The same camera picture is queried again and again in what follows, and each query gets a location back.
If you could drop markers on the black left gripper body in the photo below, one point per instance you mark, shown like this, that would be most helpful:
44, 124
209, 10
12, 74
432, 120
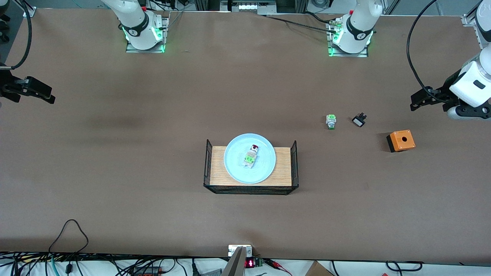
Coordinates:
441, 93

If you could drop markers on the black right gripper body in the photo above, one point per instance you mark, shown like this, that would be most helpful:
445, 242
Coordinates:
8, 87

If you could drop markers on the red push button switch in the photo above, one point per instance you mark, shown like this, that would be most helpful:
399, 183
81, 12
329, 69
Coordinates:
250, 157

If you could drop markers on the light blue round plate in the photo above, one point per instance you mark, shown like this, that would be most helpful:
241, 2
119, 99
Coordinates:
238, 170

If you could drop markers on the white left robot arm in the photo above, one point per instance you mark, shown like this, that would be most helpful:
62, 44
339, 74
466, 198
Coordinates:
473, 82

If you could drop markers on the black chair base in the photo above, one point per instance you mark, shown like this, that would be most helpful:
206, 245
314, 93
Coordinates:
4, 27

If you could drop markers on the white device with lights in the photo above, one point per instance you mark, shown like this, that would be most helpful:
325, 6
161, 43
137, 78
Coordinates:
247, 6

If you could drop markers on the brown cardboard piece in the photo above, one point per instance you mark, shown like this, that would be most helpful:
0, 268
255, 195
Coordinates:
317, 270

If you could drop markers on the red and black clip leads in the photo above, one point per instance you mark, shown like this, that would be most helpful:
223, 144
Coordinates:
276, 263

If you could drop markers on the red digit display module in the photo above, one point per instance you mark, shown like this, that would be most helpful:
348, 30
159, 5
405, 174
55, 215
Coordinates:
250, 263

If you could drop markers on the orange button enclosure box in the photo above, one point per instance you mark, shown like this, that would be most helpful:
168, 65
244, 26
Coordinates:
402, 141

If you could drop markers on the black rectangular switch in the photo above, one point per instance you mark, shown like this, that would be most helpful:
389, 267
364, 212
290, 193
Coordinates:
359, 121

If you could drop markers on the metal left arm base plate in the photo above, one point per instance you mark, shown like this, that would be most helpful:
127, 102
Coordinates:
360, 55

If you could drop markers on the aluminium frame profile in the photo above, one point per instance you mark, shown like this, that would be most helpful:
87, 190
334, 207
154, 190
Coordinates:
471, 23
28, 10

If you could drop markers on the green push button switch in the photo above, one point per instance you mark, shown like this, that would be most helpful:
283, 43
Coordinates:
331, 120

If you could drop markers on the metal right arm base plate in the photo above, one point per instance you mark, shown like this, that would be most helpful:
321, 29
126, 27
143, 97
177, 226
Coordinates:
132, 49

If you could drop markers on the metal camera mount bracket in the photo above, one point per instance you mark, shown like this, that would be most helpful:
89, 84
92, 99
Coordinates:
238, 258

